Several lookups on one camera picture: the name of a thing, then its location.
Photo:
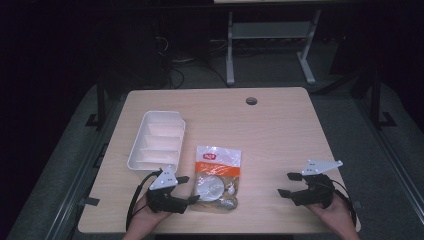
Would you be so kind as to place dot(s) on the person's right hand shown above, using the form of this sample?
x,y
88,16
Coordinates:
x,y
336,215

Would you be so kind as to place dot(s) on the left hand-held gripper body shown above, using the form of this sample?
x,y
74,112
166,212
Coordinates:
x,y
165,180

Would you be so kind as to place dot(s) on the white divided storage tray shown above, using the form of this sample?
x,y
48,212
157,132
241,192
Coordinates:
x,y
156,143

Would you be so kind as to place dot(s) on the black metal stand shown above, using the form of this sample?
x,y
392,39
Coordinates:
x,y
376,100
100,103

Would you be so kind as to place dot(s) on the clear orange snack packet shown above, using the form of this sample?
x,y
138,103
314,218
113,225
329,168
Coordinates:
x,y
216,173

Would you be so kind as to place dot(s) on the person's left hand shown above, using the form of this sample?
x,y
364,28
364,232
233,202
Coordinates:
x,y
146,218

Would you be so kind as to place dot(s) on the white metal desk frame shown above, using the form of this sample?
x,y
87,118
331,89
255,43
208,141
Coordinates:
x,y
266,30

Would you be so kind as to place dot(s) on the grey table edge clip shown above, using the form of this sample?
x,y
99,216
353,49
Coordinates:
x,y
89,201

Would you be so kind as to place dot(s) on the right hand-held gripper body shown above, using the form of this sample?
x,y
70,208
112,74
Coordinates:
x,y
318,191

